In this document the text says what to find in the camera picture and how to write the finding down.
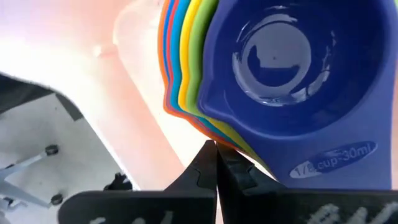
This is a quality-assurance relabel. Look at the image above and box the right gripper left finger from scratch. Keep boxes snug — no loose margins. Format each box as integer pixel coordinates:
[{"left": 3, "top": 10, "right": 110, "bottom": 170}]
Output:
[{"left": 58, "top": 139, "right": 218, "bottom": 224}]

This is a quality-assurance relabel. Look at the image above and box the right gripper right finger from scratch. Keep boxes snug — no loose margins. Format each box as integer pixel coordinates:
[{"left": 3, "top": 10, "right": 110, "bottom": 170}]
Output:
[{"left": 216, "top": 142, "right": 398, "bottom": 224}]

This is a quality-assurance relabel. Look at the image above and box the small dark blue measuring cup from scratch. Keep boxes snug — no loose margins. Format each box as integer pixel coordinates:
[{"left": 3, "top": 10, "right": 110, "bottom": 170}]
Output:
[{"left": 197, "top": 0, "right": 398, "bottom": 191}]

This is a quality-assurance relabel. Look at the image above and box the orange measuring cup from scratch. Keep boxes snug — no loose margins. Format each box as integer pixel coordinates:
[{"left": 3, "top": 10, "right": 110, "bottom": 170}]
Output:
[{"left": 157, "top": 0, "right": 237, "bottom": 149}]

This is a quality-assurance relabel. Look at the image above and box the red measuring cup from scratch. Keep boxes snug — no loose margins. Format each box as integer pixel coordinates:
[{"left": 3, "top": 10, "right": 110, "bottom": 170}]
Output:
[{"left": 164, "top": 0, "right": 242, "bottom": 149}]

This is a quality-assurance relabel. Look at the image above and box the light blue measuring cup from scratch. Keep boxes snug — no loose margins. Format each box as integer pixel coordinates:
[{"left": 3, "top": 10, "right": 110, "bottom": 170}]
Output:
[{"left": 169, "top": 0, "right": 246, "bottom": 150}]

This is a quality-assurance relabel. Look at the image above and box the yellow measuring cup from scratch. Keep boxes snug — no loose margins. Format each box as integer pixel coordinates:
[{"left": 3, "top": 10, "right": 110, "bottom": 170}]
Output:
[{"left": 177, "top": 0, "right": 268, "bottom": 170}]

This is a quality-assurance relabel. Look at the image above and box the green measuring cup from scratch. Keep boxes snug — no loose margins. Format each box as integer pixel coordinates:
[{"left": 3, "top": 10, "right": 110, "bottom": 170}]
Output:
[{"left": 185, "top": 0, "right": 274, "bottom": 175}]

